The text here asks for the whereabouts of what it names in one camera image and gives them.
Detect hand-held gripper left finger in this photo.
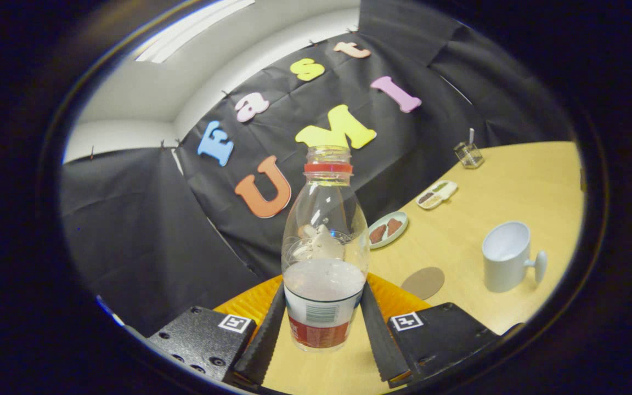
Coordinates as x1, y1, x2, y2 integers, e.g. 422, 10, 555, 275
146, 274, 286, 387

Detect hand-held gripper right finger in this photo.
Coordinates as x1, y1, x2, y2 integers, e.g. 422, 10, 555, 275
360, 273, 500, 389

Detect brown round coaster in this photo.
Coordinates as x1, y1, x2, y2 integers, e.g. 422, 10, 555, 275
401, 267, 445, 300

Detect clear plastic juice bottle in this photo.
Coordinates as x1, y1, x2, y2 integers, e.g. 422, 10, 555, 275
281, 145, 370, 353

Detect white cup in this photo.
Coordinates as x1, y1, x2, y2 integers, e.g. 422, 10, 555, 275
482, 221, 548, 293

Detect brown food on plate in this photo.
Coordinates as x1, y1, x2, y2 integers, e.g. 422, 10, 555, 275
369, 218, 403, 245

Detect pale green plate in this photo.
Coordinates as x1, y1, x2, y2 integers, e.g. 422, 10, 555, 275
368, 211, 409, 250

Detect white divided seed dish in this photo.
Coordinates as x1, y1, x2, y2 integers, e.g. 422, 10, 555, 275
416, 180, 459, 210

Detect black backdrop cloth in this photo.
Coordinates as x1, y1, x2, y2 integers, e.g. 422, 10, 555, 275
59, 0, 574, 336

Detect wooden table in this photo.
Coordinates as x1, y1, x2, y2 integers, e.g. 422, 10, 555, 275
215, 142, 585, 395

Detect long ceiling light panel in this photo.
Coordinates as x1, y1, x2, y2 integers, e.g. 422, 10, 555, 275
135, 0, 256, 64

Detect wire mesh holder with spoon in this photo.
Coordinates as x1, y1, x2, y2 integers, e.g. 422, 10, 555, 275
454, 128, 485, 170

